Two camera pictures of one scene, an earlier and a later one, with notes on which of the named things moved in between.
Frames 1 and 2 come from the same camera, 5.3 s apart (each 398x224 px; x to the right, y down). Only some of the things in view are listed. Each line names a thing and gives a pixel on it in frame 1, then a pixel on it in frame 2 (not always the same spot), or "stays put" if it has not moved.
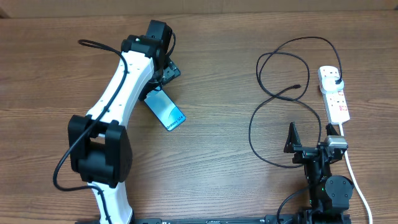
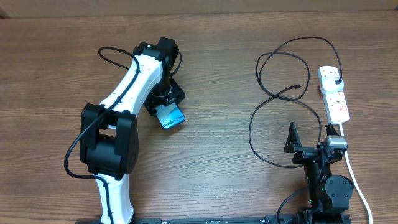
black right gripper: (303, 152) stays put
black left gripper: (170, 71) -> (177, 94)
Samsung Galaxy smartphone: (167, 112) stays put
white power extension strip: (336, 106) stays put
